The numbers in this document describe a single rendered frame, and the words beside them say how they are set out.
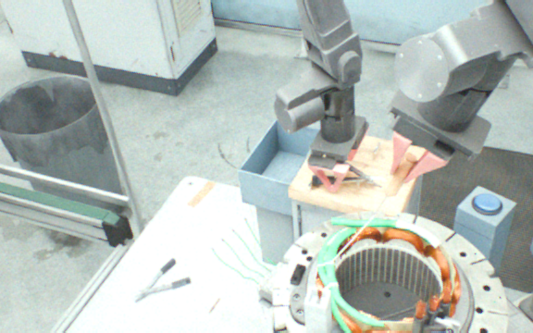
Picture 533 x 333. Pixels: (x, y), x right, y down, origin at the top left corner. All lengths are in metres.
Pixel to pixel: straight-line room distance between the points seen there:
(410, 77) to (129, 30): 2.69
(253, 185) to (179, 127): 1.94
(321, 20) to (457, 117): 0.29
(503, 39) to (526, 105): 2.60
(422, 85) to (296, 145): 0.73
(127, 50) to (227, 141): 0.74
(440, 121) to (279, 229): 0.66
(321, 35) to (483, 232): 0.46
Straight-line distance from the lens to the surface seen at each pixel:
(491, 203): 1.12
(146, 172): 2.84
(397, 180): 0.73
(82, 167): 2.39
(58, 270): 2.55
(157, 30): 3.08
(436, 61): 0.54
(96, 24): 3.30
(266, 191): 1.13
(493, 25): 0.58
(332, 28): 0.87
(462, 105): 0.63
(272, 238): 1.27
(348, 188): 1.08
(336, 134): 0.99
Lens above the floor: 1.81
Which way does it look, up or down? 41 degrees down
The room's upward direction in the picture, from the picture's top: 6 degrees counter-clockwise
